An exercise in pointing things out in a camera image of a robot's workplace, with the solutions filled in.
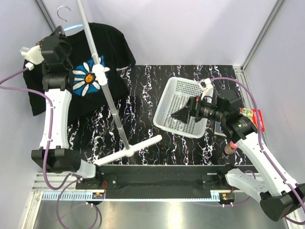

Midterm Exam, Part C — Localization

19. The pink cap bottle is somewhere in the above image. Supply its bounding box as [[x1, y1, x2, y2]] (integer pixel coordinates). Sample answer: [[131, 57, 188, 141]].
[[224, 141, 238, 155]]

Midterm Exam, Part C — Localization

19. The light blue clothes hanger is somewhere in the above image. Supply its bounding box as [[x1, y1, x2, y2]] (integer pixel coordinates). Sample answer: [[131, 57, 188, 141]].
[[56, 5, 83, 32]]

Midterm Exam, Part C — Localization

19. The white plastic mesh basket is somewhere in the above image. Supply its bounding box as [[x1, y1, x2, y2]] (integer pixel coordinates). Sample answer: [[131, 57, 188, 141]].
[[153, 77, 214, 138]]

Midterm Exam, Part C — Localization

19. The black daisy print t-shirt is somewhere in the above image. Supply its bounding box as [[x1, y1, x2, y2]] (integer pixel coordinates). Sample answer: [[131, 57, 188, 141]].
[[22, 22, 136, 123]]

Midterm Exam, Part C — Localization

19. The grey white garment rack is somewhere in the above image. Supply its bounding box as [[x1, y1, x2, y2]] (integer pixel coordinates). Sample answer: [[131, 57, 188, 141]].
[[77, 0, 162, 166]]

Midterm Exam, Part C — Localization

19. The red cover book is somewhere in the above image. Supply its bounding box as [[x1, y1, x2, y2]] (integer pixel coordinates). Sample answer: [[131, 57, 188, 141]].
[[239, 108, 265, 132]]

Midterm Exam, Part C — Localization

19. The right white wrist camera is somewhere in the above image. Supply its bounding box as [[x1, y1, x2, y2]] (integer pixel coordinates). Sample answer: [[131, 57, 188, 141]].
[[198, 78, 214, 102]]

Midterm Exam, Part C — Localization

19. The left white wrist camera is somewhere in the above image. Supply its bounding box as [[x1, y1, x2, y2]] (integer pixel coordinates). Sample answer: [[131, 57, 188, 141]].
[[20, 45, 44, 71]]

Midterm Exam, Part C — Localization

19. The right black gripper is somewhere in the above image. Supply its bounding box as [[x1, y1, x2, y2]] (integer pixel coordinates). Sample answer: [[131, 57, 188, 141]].
[[171, 94, 226, 124]]

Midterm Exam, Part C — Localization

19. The black marbled table mat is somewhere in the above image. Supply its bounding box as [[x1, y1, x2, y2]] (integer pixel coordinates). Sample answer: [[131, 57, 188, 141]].
[[68, 65, 245, 165]]

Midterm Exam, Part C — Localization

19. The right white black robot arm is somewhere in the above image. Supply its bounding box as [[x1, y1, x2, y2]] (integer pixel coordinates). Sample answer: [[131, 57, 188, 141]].
[[171, 96, 305, 221]]

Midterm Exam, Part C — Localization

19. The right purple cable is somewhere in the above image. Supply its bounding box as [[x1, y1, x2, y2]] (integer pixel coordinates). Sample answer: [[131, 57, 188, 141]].
[[209, 77, 305, 225]]

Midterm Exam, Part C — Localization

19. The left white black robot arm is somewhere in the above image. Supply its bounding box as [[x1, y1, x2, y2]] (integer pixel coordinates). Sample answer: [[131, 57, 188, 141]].
[[31, 26, 103, 189]]

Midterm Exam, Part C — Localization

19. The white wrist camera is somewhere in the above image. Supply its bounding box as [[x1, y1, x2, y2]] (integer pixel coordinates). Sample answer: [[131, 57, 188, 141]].
[[20, 45, 44, 71], [198, 78, 214, 102]]

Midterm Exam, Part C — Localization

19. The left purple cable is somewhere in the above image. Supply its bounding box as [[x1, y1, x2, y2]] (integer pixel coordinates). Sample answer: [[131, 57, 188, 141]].
[[0, 66, 103, 229]]

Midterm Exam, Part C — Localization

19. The purple cable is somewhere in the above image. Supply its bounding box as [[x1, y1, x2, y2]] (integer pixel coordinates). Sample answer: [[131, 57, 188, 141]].
[[0, 66, 103, 229], [209, 77, 305, 225]]

